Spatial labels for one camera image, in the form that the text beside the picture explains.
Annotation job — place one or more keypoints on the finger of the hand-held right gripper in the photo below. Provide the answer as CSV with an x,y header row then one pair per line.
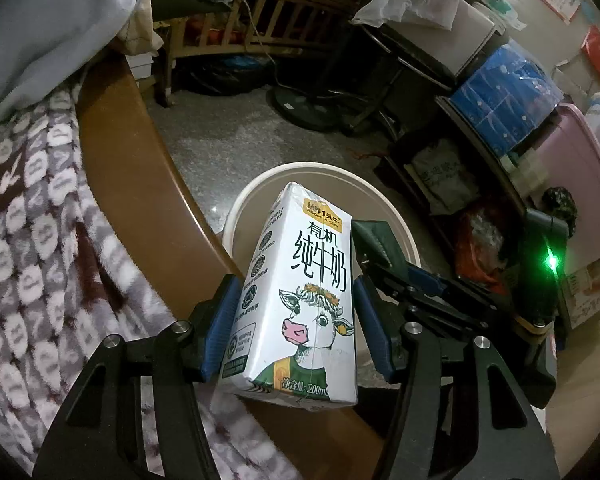
x,y
425,278
430,310

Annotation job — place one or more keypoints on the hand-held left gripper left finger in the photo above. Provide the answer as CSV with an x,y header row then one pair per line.
x,y
220,330

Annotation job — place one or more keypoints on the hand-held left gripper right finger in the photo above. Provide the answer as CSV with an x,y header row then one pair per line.
x,y
371,330

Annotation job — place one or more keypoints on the white milk carton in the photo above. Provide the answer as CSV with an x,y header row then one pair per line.
x,y
300,285

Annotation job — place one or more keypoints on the white round bin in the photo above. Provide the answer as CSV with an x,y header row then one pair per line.
x,y
372,200

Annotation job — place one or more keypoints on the cardboard box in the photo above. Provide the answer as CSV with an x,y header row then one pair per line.
x,y
587,295

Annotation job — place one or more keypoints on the red plastic bag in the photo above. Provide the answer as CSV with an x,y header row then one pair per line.
x,y
482,245

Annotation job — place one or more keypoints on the dark camouflage bag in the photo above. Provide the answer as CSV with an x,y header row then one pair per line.
x,y
561,210

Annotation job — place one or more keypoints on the grey sack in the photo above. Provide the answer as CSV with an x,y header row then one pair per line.
x,y
442,175

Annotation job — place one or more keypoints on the black metal shelf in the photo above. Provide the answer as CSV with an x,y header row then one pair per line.
x,y
490,175

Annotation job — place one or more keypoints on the pink storage box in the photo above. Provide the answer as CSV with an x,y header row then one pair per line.
x,y
575,160

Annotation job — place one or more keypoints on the blue plastic package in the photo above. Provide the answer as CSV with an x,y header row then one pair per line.
x,y
505,100

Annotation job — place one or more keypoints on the brown white patterned blanket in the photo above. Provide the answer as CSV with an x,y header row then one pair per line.
x,y
30,260

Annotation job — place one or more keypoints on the grey box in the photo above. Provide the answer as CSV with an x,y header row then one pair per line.
x,y
455,40

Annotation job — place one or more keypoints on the black bag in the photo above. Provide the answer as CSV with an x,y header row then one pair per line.
x,y
225,75

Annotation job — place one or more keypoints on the wooden crib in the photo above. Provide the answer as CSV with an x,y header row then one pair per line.
x,y
280,15

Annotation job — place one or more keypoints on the cream cloth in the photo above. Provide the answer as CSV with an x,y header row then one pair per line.
x,y
137,32

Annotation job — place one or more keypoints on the grey blue quilt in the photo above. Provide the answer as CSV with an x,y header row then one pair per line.
x,y
55,25

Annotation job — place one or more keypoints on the wooden bed frame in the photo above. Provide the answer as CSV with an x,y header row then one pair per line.
x,y
145,185

